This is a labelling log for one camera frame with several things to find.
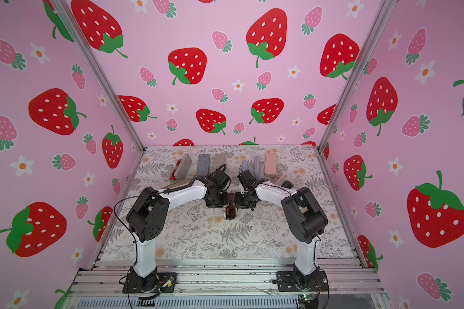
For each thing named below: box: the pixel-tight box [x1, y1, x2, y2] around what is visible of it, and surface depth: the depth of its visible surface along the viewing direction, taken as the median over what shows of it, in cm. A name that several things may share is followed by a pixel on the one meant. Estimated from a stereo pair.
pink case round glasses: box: [264, 148, 278, 178], surface depth 113 cm
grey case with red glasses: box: [170, 153, 193, 181], surface depth 106 cm
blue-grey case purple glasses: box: [196, 153, 211, 179], surface depth 113 cm
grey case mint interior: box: [209, 153, 227, 174], surface depth 114 cm
